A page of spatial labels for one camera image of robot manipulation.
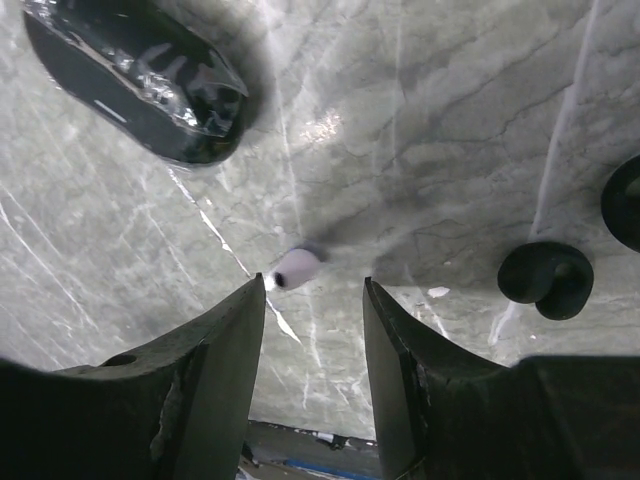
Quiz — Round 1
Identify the white earbud with blue light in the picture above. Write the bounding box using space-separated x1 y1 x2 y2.
265 244 328 291

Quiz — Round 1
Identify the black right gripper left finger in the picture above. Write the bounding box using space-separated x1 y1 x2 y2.
1 276 265 479

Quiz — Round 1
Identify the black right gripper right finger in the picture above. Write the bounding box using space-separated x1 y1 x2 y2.
363 279 639 479

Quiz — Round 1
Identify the black clip earbud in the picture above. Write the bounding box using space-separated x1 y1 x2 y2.
600 155 639 252
497 241 594 321

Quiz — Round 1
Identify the black earbud charging case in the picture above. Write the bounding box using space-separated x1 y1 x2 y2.
22 0 249 165

